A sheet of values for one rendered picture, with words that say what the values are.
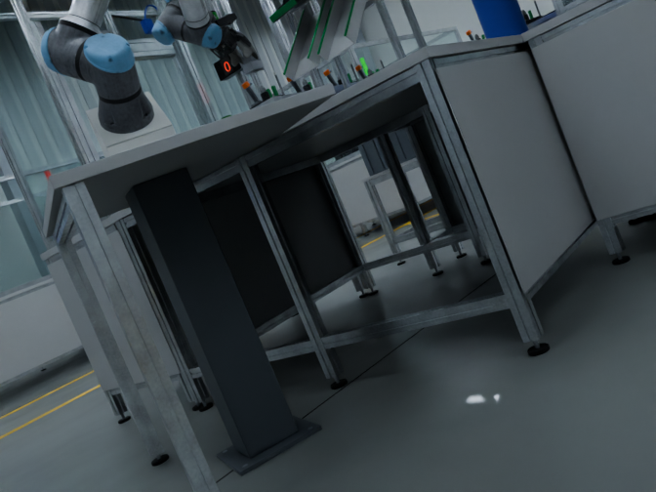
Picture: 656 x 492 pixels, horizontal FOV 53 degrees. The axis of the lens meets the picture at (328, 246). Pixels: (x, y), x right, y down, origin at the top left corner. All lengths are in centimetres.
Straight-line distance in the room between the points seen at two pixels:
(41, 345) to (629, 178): 575
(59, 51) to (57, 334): 533
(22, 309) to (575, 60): 573
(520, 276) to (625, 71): 85
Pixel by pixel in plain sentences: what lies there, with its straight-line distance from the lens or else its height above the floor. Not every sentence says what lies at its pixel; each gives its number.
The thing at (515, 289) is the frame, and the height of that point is 19.
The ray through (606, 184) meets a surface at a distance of 244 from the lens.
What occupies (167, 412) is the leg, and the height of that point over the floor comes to 31.
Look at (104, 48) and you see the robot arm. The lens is 186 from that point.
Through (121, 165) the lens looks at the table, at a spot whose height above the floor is 83.
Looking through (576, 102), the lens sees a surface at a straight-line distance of 242.
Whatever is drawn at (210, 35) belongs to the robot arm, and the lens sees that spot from 217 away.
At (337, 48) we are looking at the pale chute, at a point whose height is 101.
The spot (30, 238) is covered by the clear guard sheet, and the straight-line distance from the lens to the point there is 720.
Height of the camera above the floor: 60
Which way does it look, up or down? 4 degrees down
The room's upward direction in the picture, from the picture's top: 23 degrees counter-clockwise
